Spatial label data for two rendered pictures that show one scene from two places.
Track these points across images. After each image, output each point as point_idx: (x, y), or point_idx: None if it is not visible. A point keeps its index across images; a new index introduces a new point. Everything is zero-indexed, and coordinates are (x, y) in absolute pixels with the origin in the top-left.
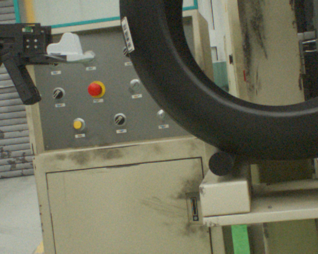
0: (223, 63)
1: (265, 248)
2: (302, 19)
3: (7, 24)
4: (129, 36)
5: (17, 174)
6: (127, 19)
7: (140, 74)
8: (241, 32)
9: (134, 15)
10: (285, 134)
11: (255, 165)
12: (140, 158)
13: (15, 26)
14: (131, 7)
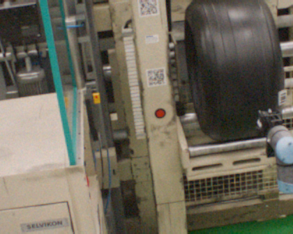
0: None
1: (182, 196)
2: (4, 79)
3: (278, 116)
4: (286, 97)
5: None
6: (280, 90)
7: (277, 113)
8: (172, 88)
9: (284, 87)
10: None
11: (178, 157)
12: (100, 213)
13: (282, 115)
14: (282, 84)
